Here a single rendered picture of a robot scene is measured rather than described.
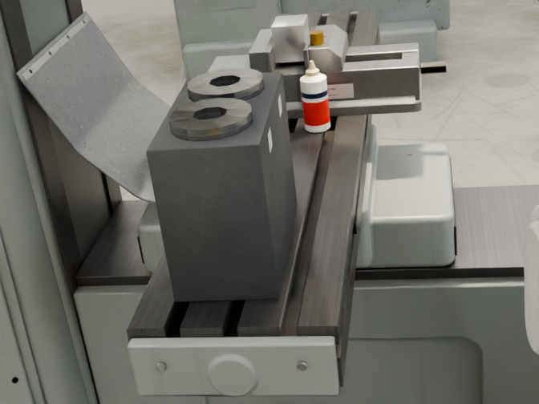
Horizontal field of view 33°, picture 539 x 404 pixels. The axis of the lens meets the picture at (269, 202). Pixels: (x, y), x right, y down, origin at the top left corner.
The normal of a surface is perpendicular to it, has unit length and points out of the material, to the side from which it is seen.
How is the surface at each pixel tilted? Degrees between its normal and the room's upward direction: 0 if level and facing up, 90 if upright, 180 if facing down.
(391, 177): 0
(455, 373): 90
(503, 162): 0
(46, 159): 90
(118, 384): 90
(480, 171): 0
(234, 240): 90
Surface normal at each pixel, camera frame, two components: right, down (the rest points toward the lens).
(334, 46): 0.55, -0.69
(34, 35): 0.98, -0.04
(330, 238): -0.11, -0.88
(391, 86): -0.15, 0.46
